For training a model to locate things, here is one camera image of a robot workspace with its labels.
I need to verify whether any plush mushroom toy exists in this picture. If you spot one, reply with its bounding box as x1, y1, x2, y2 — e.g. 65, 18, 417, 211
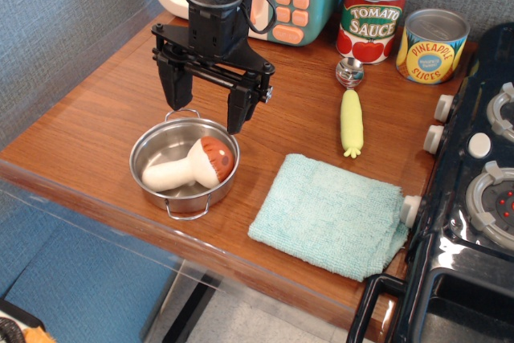
141, 136, 235, 192

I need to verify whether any stainless steel pot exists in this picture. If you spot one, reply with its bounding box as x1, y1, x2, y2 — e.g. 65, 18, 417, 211
129, 108, 240, 221

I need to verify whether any grey stove knob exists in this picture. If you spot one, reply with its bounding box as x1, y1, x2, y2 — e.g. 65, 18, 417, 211
423, 125, 444, 155
434, 94, 454, 123
400, 195, 422, 228

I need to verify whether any light blue folded towel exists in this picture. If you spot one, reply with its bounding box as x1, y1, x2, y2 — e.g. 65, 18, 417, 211
248, 153, 409, 282

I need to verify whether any grey stove knob middle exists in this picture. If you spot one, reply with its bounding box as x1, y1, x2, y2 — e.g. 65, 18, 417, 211
423, 125, 444, 155

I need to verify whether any ice cream scoop yellow handle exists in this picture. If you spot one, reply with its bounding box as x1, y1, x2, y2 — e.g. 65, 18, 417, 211
336, 57, 364, 159

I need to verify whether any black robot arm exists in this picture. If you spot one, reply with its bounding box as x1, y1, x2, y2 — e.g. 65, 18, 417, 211
152, 0, 275, 134

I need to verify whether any black toy stove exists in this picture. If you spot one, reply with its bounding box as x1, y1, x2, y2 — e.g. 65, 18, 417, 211
347, 22, 513, 342

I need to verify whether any tomato sauce can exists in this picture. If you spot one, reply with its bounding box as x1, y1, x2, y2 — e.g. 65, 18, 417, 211
337, 0, 406, 64

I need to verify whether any pineapple slices can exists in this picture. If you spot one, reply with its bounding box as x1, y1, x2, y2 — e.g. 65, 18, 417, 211
396, 9, 470, 85

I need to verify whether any grey stove knob upper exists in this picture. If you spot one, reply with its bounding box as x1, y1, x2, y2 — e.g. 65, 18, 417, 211
434, 94, 454, 123

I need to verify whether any grey stove knob lower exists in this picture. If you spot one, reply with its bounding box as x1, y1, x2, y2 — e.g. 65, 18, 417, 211
400, 195, 422, 228

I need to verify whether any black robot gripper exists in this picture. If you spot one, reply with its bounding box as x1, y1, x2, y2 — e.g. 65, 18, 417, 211
152, 0, 275, 134

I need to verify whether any black orange object corner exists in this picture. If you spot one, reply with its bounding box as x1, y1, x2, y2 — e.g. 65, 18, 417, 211
1, 299, 55, 343

